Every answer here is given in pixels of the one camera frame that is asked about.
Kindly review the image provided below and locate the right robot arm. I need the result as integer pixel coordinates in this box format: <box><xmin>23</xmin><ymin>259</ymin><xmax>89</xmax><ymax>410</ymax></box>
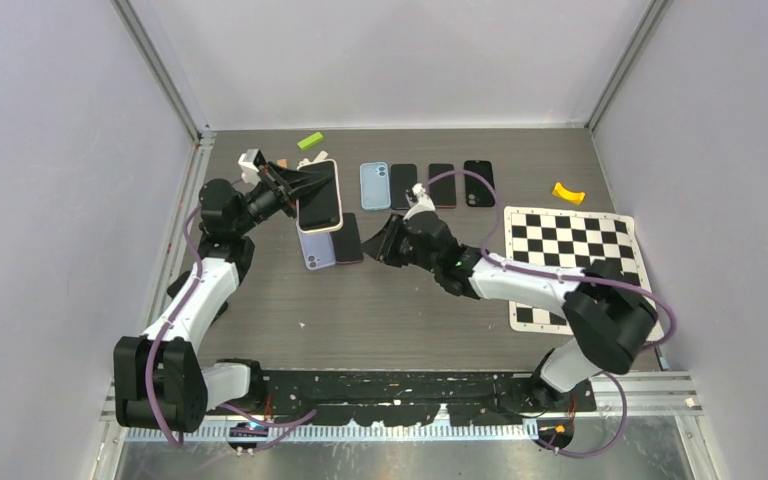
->
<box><xmin>361</xmin><ymin>211</ymin><xmax>657</xmax><ymax>411</ymax></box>

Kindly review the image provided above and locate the yellow curved block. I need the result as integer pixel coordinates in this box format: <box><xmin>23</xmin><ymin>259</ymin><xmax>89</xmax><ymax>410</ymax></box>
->
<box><xmin>552</xmin><ymin>182</ymin><xmax>586</xmax><ymax>205</ymax></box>

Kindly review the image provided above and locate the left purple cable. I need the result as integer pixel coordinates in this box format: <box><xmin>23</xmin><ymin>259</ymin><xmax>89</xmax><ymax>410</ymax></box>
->
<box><xmin>145</xmin><ymin>178</ymin><xmax>243</xmax><ymax>448</ymax></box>

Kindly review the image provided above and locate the green lego brick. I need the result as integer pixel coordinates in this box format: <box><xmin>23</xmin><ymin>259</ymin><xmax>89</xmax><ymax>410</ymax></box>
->
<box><xmin>297</xmin><ymin>132</ymin><xmax>324</xmax><ymax>151</ymax></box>

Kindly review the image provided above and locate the black phone from lilac case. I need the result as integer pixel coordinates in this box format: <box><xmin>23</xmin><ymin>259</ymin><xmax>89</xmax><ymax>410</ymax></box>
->
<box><xmin>330</xmin><ymin>213</ymin><xmax>364</xmax><ymax>265</ymax></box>

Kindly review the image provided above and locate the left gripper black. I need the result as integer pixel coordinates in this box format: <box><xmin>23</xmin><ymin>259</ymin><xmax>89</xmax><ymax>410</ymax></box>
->
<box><xmin>234</xmin><ymin>163</ymin><xmax>332</xmax><ymax>236</ymax></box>

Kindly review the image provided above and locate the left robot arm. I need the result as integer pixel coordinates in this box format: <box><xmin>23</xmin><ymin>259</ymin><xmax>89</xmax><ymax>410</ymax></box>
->
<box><xmin>113</xmin><ymin>162</ymin><xmax>338</xmax><ymax>446</ymax></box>

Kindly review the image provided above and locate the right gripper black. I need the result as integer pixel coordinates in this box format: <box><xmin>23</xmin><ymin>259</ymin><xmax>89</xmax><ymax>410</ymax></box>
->
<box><xmin>359</xmin><ymin>214</ymin><xmax>440</xmax><ymax>275</ymax></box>

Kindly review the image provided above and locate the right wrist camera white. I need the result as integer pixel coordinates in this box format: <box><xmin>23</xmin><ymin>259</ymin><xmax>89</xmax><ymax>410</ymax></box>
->
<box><xmin>404</xmin><ymin>183</ymin><xmax>436</xmax><ymax>221</ymax></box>

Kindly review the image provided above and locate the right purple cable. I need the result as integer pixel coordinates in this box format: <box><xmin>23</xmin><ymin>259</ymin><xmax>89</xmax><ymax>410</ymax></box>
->
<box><xmin>417</xmin><ymin>169</ymin><xmax>678</xmax><ymax>460</ymax></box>

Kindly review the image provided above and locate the purple cable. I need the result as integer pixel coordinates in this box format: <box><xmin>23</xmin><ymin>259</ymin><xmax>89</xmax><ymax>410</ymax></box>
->
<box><xmin>417</xmin><ymin>169</ymin><xmax>678</xmax><ymax>460</ymax></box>
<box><xmin>145</xmin><ymin>178</ymin><xmax>243</xmax><ymax>448</ymax></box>

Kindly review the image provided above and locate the purple phone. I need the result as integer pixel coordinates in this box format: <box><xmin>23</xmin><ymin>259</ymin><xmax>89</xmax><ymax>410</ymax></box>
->
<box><xmin>428</xmin><ymin>163</ymin><xmax>457</xmax><ymax>209</ymax></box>

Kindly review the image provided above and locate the black phone with dark frame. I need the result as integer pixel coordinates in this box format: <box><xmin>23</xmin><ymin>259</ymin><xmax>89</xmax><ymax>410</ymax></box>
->
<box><xmin>389</xmin><ymin>163</ymin><xmax>418</xmax><ymax>210</ymax></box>

